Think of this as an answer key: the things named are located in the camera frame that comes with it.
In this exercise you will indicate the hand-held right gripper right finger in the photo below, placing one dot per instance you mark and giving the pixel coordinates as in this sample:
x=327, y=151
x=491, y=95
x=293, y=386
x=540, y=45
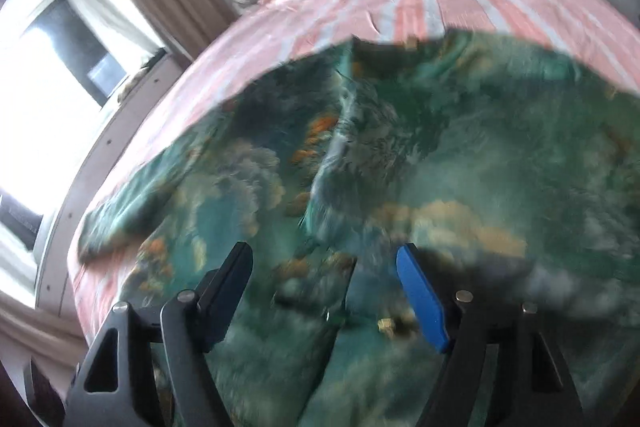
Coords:
x=422, y=302

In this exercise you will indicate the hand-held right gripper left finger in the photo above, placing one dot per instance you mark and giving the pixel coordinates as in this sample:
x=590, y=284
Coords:
x=226, y=307

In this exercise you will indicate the green printed garment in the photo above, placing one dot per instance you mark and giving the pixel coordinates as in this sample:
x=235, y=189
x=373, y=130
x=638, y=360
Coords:
x=400, y=132

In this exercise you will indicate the white window seat cabinet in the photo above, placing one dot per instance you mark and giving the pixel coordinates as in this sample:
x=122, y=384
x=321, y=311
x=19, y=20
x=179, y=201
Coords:
x=100, y=147

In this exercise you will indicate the striped cushion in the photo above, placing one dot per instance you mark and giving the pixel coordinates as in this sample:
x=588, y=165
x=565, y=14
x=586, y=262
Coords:
x=132, y=84

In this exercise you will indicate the window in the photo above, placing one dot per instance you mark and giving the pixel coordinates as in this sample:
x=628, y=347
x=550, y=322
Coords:
x=65, y=42

